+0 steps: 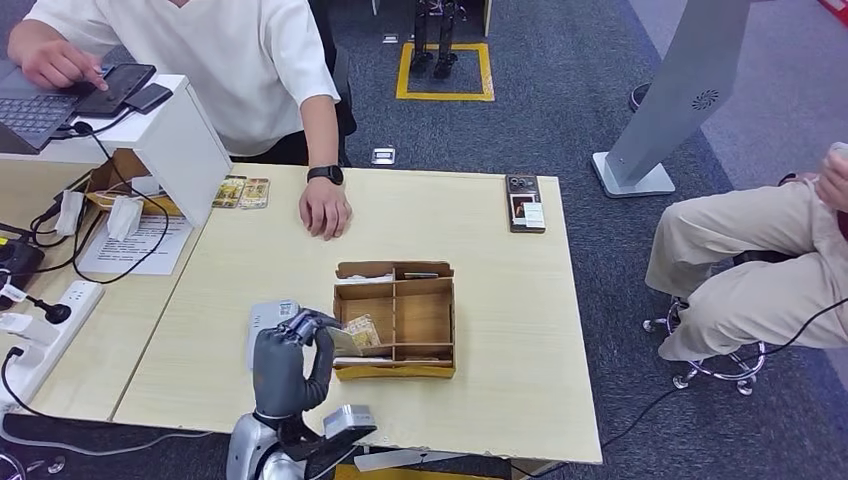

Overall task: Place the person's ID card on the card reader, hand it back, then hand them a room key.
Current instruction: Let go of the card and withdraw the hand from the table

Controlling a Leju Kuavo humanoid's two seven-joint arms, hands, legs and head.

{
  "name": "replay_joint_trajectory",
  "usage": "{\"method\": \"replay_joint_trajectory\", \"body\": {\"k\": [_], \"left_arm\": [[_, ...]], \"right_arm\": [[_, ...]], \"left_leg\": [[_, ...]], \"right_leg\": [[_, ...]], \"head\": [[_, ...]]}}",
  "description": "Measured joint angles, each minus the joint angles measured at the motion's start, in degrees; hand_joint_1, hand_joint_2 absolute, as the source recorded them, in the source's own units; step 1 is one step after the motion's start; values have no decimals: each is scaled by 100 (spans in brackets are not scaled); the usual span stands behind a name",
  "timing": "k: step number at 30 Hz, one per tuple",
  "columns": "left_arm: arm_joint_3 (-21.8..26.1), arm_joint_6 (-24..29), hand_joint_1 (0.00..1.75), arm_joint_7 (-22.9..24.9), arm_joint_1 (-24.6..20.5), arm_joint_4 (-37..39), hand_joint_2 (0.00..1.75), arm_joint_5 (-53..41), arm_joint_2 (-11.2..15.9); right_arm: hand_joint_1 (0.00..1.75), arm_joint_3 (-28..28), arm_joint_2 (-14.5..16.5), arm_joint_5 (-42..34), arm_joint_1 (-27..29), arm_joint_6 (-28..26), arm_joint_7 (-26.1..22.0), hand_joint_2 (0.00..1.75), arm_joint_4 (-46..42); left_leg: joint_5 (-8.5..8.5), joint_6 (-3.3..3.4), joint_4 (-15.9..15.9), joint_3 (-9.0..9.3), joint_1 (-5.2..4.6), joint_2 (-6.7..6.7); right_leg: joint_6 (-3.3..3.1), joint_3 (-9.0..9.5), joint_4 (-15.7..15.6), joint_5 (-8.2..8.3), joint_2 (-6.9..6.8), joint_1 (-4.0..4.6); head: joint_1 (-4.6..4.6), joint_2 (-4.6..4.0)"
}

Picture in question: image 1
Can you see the dark round base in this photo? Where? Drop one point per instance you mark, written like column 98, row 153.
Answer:
column 636, row 97

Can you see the person's left hand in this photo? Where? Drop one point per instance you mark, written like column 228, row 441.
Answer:
column 324, row 209

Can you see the silver floor socket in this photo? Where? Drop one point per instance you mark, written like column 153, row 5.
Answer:
column 383, row 156
column 390, row 38

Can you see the person's right hand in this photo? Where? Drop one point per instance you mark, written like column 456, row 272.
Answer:
column 55, row 65

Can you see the white power strip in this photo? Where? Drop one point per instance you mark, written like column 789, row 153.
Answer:
column 75, row 309

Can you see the white cards stack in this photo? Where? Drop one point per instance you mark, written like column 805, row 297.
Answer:
column 364, row 362

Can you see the yellow printed card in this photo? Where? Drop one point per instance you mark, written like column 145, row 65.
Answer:
column 254, row 194
column 229, row 193

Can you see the black wristwatch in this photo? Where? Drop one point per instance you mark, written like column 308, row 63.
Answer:
column 324, row 175

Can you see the white charger plug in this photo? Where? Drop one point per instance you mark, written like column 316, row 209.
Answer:
column 28, row 328

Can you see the white table bracket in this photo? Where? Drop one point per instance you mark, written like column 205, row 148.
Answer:
column 411, row 458

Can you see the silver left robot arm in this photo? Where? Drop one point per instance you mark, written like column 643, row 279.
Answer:
column 248, row 450

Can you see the black wristband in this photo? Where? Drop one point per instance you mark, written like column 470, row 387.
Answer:
column 787, row 179

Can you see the black controller device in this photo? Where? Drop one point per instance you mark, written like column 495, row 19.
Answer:
column 18, row 263

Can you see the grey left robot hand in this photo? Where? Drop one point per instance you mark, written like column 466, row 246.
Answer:
column 281, row 378

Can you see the printed paper sheet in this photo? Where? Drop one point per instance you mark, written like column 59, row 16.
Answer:
column 131, row 252

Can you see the yellow board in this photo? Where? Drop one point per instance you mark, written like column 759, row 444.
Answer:
column 397, row 474

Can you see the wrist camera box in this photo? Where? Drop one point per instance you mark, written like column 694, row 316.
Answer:
column 348, row 424

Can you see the open cardboard box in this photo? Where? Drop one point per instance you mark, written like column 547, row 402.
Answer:
column 108, row 176

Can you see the grey card reader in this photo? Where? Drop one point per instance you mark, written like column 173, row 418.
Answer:
column 265, row 314

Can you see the brown smartphone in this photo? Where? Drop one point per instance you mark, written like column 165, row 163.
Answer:
column 526, row 205

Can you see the black office chair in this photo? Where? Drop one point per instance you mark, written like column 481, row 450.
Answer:
column 346, row 123

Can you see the white desk riser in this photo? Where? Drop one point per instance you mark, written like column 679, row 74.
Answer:
column 171, row 143

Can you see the white paper slips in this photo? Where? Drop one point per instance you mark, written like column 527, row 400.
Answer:
column 364, row 279

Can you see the person's left forearm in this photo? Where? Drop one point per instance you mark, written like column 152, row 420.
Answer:
column 320, row 132

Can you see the large black smartphone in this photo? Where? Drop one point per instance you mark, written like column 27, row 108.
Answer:
column 126, row 84

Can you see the dark card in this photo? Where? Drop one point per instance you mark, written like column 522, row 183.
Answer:
column 420, row 275

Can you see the black robot legs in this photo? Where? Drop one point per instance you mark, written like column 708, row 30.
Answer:
column 423, row 60

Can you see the chrome wheeled stool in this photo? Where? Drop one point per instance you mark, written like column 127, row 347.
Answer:
column 722, row 368

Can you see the red object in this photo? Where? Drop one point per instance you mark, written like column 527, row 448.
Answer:
column 838, row 6

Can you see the person's hand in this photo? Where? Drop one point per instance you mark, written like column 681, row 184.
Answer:
column 836, row 182
column 807, row 179

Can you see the grey laptop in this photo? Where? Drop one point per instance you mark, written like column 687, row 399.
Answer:
column 33, row 114

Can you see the wooden compartment box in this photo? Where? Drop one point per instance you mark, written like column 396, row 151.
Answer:
column 420, row 321

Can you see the white handheld object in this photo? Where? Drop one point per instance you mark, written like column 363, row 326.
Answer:
column 841, row 150

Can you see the grey kiosk stand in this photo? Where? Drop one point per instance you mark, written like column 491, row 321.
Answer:
column 682, row 86

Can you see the black power plug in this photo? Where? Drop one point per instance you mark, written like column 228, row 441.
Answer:
column 57, row 312

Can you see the person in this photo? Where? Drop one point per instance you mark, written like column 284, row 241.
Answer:
column 199, row 60
column 735, row 232

